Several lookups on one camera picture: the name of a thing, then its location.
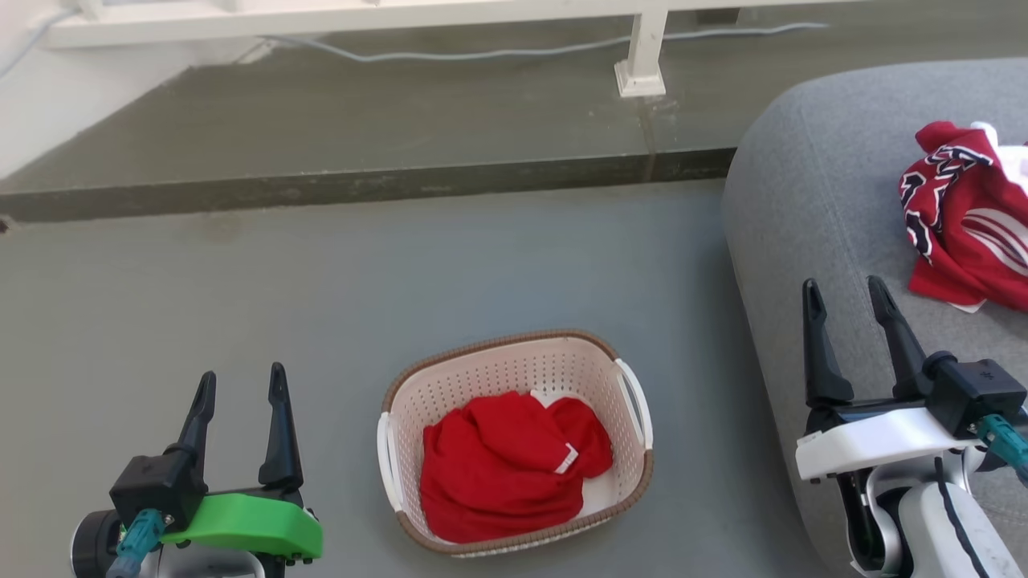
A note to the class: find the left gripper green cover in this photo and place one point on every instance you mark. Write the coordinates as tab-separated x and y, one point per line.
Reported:
249	522

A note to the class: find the dark grey post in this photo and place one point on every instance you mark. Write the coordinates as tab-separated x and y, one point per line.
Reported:
717	16

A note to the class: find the grey fabric sofa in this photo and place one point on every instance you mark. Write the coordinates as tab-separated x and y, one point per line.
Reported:
819	177

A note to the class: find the teal right camera connector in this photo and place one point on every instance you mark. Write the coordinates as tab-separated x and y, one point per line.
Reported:
1004	440

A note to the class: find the red jersey with black print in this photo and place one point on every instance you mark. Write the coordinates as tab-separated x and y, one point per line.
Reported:
964	233

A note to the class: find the plain red garment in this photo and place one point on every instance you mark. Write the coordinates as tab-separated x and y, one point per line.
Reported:
498	466

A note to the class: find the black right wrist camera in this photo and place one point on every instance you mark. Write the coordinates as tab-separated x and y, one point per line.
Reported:
976	385

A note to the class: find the cream perforated laundry basket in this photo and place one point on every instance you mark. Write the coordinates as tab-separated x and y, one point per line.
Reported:
498	369

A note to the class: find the teal left camera connector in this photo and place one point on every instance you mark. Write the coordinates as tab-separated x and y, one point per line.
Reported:
136	542

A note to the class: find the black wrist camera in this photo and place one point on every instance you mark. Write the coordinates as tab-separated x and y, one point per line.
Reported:
157	482
976	385

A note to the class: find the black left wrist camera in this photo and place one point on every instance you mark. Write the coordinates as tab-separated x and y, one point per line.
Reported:
157	482

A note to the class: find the white railing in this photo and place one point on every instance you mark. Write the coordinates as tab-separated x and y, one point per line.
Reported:
321	20

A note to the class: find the teal camera connector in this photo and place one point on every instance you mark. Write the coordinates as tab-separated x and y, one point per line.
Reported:
136	542
1004	440

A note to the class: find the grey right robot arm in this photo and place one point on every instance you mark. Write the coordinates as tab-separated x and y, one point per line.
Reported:
907	514

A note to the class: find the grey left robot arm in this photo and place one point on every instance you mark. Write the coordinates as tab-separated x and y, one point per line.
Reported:
96	546

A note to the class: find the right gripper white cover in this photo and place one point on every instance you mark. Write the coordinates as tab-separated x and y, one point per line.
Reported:
867	441

